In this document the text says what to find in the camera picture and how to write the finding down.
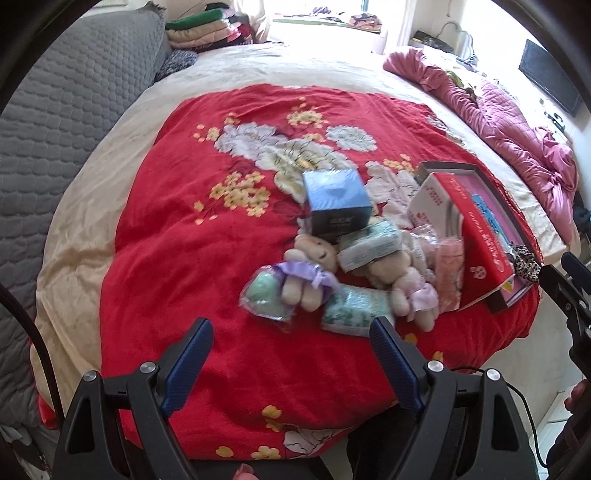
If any leopard print scrunchie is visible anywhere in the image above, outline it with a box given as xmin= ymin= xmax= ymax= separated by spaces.
xmin=511 ymin=243 xmax=541 ymax=283

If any plush bear pink dress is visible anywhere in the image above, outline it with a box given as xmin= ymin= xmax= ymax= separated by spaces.
xmin=356 ymin=247 xmax=439 ymax=332

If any green ball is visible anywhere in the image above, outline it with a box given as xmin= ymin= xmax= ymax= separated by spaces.
xmin=238 ymin=265 xmax=294 ymax=331

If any pink cloth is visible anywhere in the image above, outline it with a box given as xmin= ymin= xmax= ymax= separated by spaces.
xmin=435 ymin=237 xmax=465 ymax=313

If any green white tissue pack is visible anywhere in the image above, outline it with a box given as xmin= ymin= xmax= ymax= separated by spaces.
xmin=338 ymin=220 xmax=403 ymax=272

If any plush bear purple dress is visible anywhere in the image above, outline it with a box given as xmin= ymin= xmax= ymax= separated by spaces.
xmin=276 ymin=234 xmax=339 ymax=312

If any person's hand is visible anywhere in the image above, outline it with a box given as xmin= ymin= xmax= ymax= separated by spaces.
xmin=564 ymin=379 xmax=589 ymax=413

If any pink quilted comforter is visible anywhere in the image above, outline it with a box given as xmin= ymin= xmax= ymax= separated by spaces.
xmin=384 ymin=47 xmax=579 ymax=244

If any clear plastic bag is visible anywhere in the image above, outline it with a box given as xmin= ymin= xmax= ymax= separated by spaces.
xmin=402 ymin=224 xmax=439 ymax=281

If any dark blue square box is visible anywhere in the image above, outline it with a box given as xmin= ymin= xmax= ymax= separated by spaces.
xmin=303 ymin=169 xmax=373 ymax=242

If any red floral blanket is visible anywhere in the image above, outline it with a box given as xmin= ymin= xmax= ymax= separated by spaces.
xmin=36 ymin=83 xmax=542 ymax=461

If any grey quilted headboard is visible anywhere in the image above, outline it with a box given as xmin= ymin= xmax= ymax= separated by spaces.
xmin=0 ymin=6 xmax=174 ymax=430

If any dark patterned pillow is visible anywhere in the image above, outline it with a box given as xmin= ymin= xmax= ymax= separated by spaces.
xmin=154 ymin=49 xmax=198 ymax=82

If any stack of folded clothes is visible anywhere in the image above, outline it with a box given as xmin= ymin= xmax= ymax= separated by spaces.
xmin=165 ymin=2 xmax=254 ymax=52

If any black cable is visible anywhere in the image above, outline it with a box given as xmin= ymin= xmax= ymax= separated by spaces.
xmin=0 ymin=281 xmax=66 ymax=425

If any black wall television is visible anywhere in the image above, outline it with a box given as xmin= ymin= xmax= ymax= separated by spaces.
xmin=519 ymin=39 xmax=582 ymax=117

